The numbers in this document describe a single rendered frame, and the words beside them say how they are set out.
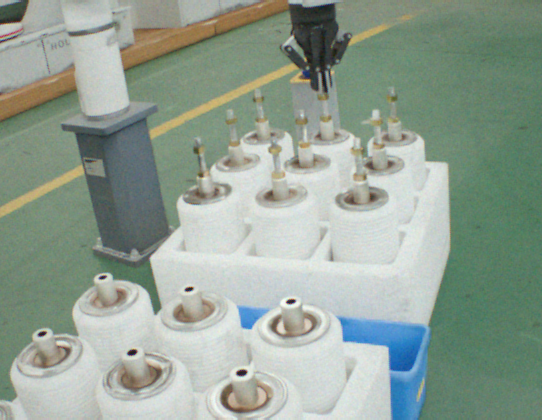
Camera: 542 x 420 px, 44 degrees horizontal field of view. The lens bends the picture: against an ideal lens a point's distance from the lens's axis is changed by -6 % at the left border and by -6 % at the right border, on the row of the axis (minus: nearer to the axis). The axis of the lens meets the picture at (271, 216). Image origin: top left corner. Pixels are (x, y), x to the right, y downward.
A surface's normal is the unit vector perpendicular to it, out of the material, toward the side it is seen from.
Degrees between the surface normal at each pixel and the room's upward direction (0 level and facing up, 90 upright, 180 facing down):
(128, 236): 90
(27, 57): 90
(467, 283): 0
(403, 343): 88
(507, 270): 0
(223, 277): 90
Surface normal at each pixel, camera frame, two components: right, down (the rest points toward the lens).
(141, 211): 0.79, 0.17
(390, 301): -0.35, 0.45
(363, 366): -0.13, -0.89
